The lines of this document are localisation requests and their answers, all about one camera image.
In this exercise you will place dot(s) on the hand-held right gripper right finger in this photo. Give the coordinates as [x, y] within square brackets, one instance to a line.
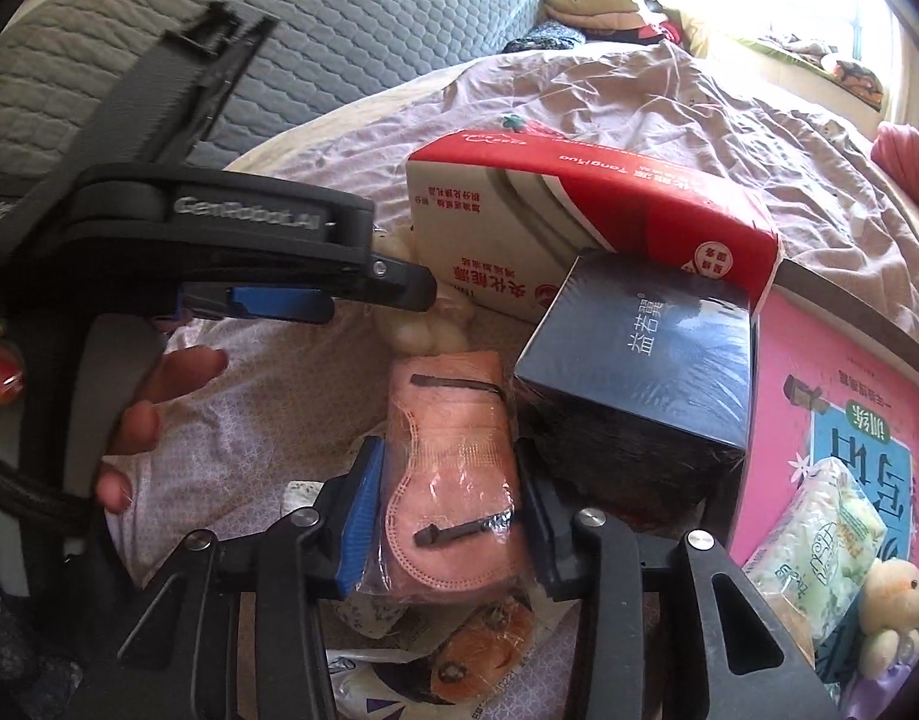
[536, 529]

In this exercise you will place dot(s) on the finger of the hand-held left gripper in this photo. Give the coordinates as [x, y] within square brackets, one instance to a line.
[407, 285]
[279, 304]

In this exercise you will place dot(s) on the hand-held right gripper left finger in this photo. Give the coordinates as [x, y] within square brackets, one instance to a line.
[362, 510]

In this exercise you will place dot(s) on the pink face mask pack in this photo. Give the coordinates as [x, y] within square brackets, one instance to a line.
[444, 450]

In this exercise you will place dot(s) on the person's left hand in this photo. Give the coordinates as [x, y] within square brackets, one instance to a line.
[174, 375]

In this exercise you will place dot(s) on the orange cartoon face packet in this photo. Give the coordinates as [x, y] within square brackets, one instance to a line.
[489, 637]

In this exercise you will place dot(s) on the white plastic packet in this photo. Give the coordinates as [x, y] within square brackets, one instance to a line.
[369, 690]

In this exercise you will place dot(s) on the dark blue box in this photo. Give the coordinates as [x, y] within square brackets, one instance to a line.
[639, 360]

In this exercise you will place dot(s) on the red and white carton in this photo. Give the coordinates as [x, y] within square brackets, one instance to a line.
[617, 180]

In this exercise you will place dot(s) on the grey quilted headboard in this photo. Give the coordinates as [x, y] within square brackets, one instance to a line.
[392, 15]

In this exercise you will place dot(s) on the green patterned tissue packet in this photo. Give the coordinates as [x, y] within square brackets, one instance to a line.
[812, 540]

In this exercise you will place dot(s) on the pink book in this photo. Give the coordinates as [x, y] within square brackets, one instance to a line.
[804, 405]

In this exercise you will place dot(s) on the stack of folded clothes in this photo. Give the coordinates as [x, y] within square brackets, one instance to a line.
[587, 4]

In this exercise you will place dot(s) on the patterned cloth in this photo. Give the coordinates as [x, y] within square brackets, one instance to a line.
[857, 79]

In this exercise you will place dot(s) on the pink knitted cloth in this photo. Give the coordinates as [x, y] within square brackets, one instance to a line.
[906, 157]

